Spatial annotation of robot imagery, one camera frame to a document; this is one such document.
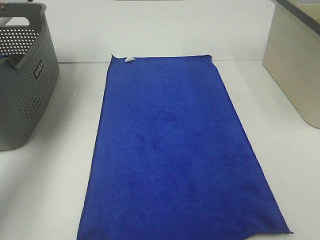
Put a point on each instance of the blue microfibre towel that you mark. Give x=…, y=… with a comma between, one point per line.
x=171, y=159

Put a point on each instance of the grey perforated plastic basket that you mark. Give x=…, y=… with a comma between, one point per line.
x=29, y=72

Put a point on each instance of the beige storage bin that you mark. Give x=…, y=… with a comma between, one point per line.
x=292, y=55

